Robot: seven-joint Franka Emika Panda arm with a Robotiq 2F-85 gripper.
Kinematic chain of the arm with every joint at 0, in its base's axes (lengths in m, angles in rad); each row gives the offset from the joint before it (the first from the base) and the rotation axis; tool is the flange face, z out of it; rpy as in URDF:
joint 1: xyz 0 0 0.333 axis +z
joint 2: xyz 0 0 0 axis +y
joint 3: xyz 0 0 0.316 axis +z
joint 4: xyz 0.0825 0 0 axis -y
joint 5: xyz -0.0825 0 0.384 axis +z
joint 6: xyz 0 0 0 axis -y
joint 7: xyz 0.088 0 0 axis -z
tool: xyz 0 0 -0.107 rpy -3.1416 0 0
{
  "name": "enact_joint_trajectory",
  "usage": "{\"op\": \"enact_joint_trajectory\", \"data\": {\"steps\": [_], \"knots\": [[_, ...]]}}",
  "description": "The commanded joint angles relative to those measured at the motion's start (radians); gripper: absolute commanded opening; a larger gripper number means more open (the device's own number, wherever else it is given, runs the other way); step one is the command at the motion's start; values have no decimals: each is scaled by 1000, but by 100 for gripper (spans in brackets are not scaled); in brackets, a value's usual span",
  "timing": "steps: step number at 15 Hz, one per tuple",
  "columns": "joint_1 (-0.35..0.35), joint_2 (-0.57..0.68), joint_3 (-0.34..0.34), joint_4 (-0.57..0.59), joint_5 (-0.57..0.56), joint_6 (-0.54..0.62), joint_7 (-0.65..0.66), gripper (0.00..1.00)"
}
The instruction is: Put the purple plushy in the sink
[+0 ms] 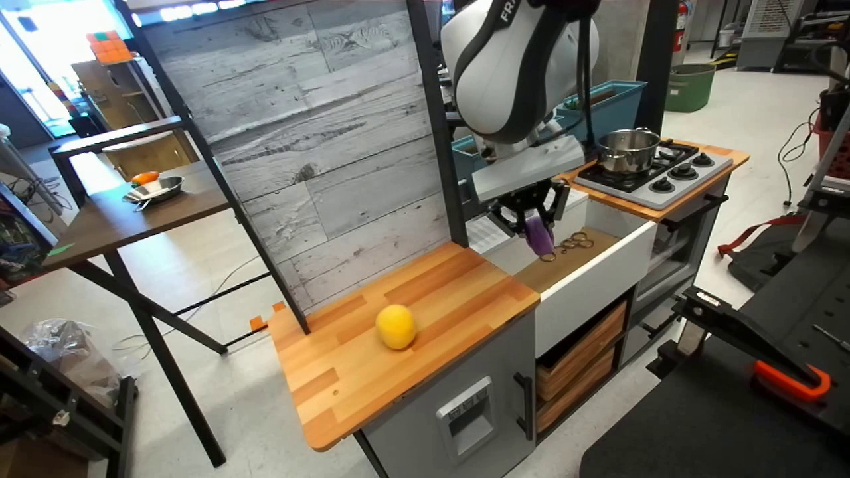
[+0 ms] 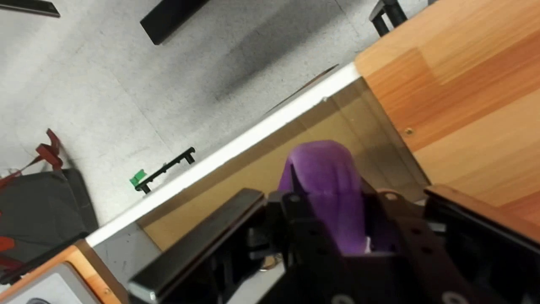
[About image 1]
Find red floor cable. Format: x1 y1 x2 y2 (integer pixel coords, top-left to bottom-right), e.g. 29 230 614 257
714 209 808 260

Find white cabinet panel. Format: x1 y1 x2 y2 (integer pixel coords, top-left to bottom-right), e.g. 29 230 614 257
434 375 500 465

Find white toy sink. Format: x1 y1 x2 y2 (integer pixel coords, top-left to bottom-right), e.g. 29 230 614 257
482 188 661 361

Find orange white gadget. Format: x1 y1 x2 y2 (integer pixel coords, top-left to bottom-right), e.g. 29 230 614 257
122 167 187 212

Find long teal planter box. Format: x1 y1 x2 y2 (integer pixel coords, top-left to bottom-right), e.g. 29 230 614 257
561 78 650 151

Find white toy stove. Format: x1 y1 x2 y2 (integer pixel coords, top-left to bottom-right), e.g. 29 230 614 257
572 137 735 214

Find wood-look backboard panel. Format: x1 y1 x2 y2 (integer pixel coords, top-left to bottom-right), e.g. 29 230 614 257
119 0 454 315

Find black oven handle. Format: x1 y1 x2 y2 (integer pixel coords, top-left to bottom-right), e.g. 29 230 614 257
657 188 730 236

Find thin black frame post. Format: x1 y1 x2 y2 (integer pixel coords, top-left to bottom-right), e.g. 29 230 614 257
111 0 313 338

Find wooden countertop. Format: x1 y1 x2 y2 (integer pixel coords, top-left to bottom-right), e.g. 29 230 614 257
265 240 544 455

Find small teal planter box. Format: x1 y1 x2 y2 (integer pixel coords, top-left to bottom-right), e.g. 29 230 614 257
450 131 500 184

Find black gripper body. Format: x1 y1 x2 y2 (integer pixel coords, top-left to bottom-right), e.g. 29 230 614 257
506 181 559 217

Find thick black frame post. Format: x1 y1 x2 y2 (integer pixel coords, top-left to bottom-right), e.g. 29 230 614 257
403 0 474 250

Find grey oven door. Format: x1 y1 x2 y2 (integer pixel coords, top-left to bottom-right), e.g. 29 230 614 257
629 172 735 331

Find wire rings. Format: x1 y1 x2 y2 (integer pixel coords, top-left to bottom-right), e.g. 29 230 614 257
549 229 595 260

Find black cabinet handle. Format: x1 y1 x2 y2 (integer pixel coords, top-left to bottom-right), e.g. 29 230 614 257
510 368 536 443

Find clear plastic bag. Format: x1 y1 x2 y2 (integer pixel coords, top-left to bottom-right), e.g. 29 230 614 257
25 315 124 412

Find red fire extinguisher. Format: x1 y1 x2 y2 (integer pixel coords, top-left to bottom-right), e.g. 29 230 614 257
672 0 693 56

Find toy stove top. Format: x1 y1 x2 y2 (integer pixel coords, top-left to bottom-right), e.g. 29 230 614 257
580 137 719 197

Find wooden drawers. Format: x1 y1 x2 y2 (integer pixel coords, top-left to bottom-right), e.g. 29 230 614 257
535 298 633 439

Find steel pot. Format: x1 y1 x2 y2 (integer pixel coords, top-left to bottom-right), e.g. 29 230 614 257
595 126 665 179

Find grey cabinet door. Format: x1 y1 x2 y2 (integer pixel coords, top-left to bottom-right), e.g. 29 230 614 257
359 310 541 478

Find dark brown table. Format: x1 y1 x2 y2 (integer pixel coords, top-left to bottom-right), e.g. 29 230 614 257
0 115 274 471

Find black orange clamp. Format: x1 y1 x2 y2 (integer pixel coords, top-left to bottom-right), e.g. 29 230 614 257
645 284 838 412

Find green bin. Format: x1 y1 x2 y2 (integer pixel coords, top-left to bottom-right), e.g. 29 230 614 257
665 60 719 115

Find yellow plush ball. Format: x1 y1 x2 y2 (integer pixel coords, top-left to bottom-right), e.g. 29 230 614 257
373 302 421 354

